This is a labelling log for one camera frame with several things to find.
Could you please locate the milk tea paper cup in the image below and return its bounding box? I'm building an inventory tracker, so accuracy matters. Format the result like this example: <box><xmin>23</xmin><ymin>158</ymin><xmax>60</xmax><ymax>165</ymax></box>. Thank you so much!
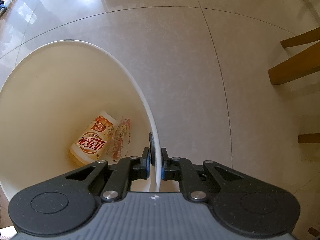
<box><xmin>69</xmin><ymin>111</ymin><xmax>117</xmax><ymax>165</ymax></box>

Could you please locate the torn snack wrapper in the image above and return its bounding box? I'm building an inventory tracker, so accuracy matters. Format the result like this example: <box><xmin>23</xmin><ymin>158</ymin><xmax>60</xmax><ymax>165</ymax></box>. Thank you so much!
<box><xmin>107</xmin><ymin>118</ymin><xmax>131</xmax><ymax>162</ymax></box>

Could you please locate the white plastic bucket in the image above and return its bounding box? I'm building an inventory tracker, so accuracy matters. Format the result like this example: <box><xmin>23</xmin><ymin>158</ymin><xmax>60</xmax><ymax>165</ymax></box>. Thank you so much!
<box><xmin>1</xmin><ymin>40</ymin><xmax>161</xmax><ymax>199</ymax></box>

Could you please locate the wooden chair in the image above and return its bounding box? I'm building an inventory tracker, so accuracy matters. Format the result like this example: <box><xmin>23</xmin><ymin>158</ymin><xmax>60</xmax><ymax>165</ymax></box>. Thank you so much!
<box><xmin>267</xmin><ymin>27</ymin><xmax>320</xmax><ymax>238</ymax></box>

